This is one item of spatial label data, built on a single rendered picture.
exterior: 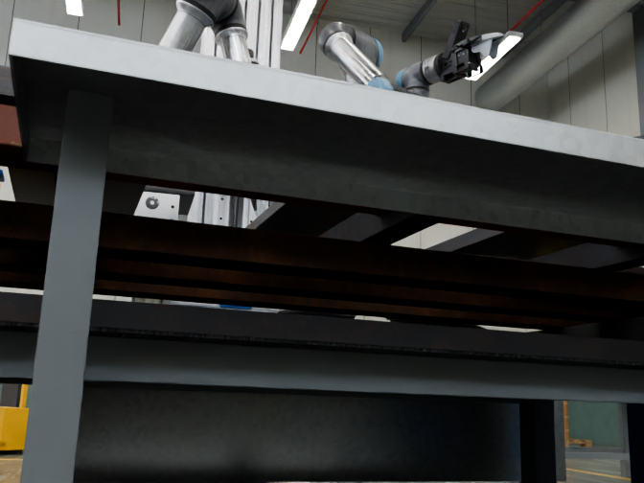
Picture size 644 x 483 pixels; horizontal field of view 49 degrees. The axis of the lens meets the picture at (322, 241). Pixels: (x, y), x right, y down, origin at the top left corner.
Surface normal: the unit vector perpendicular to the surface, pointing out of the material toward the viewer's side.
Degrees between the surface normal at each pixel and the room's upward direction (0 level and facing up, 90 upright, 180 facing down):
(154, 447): 90
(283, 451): 90
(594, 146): 90
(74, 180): 90
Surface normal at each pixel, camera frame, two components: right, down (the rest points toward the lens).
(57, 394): 0.34, -0.20
